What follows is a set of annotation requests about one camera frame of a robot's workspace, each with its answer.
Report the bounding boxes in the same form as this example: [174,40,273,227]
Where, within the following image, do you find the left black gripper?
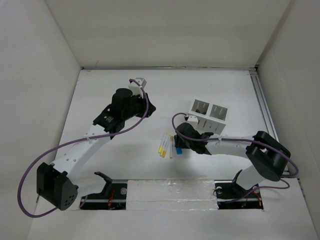
[122,91,156,121]

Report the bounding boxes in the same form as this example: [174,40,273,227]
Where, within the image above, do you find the pink cap white pen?
[169,135,174,159]

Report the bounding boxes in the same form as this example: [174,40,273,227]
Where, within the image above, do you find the blue cap black marker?
[175,147,183,155]

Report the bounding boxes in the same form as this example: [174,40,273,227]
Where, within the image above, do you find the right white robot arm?
[175,122,291,198]

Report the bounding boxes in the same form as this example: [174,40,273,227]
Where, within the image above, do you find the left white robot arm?
[36,88,156,211]

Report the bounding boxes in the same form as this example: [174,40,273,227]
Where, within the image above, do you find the white slotted desk organizer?
[186,99,228,135]

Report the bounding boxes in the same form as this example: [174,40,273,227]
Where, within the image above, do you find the yellow cap white pen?
[158,131,168,154]

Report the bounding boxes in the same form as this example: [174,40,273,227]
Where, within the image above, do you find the orange-yellow cap white pen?
[160,134,171,158]

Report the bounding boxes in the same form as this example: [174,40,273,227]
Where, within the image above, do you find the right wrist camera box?
[186,115,199,129]

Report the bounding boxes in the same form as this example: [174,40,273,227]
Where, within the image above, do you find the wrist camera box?
[186,115,199,129]
[128,77,147,95]

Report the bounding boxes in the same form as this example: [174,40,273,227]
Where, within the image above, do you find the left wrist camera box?
[128,77,147,95]

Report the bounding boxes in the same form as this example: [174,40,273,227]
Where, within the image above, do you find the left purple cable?
[17,78,150,219]

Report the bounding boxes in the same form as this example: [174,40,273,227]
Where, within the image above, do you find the purple cable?
[17,78,150,219]
[171,112,300,201]

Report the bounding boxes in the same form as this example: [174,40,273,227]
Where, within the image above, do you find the aluminium rail right side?
[249,68,279,140]

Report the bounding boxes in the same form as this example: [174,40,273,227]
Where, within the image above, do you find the front metal rail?
[80,179,263,211]

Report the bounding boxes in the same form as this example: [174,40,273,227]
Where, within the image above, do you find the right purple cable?
[171,112,300,201]

